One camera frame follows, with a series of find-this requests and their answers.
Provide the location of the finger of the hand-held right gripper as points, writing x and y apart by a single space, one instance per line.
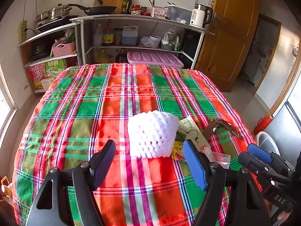
258 152
249 161

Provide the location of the dark chopsticks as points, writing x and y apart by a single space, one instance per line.
152 2

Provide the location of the dark glass jar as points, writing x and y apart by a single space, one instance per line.
118 37

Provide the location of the person's right hand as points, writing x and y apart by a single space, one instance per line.
282 217

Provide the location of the black frying pan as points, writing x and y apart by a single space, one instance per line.
101 10

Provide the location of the pink lidded storage box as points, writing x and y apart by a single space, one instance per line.
152 58

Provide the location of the brown paper bag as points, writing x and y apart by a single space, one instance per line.
192 134

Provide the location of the yellowed power strip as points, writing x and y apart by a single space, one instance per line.
23 31

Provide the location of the dark brown wrapper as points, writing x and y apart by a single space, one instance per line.
223 127

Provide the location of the yellow plastic object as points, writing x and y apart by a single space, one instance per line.
6 188

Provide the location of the yellow label sauce bottle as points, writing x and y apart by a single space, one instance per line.
108 36

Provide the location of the red plastic object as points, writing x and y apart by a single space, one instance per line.
262 123

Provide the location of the white electric kettle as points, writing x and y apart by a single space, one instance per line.
196 16

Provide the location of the dark oil bottle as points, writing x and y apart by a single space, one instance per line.
129 4
124 6

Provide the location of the small white shelf rack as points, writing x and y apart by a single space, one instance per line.
47 35

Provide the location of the wooden doorway frame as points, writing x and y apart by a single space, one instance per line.
270 19

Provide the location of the black cooktop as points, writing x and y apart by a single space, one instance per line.
54 24

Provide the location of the silver refrigerator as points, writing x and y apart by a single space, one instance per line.
284 131

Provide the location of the pink utensil holder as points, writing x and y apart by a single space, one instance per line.
160 13

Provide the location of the yellow snack wrapper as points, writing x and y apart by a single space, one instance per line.
177 150

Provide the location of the white carton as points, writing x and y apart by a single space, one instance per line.
48 83

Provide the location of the clear plastic wrapper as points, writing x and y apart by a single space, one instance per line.
218 159

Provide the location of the white printed food bag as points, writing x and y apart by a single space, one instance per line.
172 37

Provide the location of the clear plastic bin liner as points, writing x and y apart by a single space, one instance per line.
268 146

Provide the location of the stainless steamer pot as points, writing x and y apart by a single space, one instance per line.
56 13

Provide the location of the clear plastic storage container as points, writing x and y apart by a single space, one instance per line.
178 14

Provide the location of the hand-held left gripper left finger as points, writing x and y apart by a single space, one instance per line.
107 161

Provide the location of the long white shelf rack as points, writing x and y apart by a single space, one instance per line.
82 42

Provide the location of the wooden door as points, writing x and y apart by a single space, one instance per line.
225 51

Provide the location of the colourful printed carton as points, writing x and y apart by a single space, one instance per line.
47 69

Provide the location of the dark round bottle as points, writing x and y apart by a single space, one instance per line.
121 57

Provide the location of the yellow oil jug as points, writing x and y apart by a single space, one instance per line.
104 56

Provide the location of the white foam fruit net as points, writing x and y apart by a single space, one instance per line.
152 134

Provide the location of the crumpled clear plastic bag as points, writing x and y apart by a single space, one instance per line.
144 42

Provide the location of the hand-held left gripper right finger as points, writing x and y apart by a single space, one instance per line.
195 164

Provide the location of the white plastic bin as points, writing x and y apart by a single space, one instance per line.
258 141

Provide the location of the red green plaid tablecloth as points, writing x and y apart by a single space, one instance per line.
94 113

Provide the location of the window frame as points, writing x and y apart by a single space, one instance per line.
7 108

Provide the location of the white jerrycan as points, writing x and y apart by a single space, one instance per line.
130 36

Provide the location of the pink woven basket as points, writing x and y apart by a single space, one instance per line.
63 49

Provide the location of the green bowl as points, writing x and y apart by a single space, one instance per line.
167 46

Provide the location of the clear glass bottle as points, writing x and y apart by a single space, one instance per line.
98 37

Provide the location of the white plastic tub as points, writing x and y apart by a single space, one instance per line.
155 41

